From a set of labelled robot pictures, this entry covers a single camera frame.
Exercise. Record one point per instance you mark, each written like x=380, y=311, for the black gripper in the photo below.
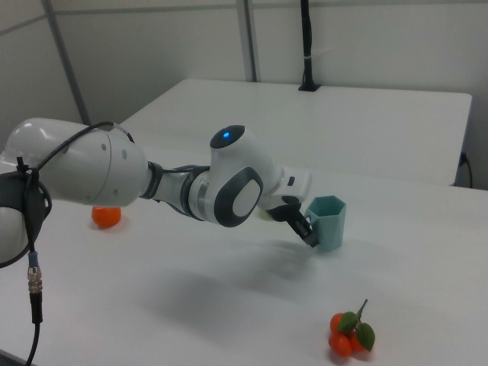
x=284, y=209

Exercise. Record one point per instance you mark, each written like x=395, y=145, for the teal hexagonal mug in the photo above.
x=331, y=225

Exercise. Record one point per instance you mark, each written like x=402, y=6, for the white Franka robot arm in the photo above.
x=95, y=167

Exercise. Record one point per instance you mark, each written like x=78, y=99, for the white adjoining table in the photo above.
x=343, y=122

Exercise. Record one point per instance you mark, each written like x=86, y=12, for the small oranges cluster with leaves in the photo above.
x=339, y=343

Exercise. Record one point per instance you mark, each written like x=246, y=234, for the black pole with clamp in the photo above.
x=307, y=38

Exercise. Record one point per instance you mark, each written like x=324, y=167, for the single orange tangerine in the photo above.
x=106, y=217

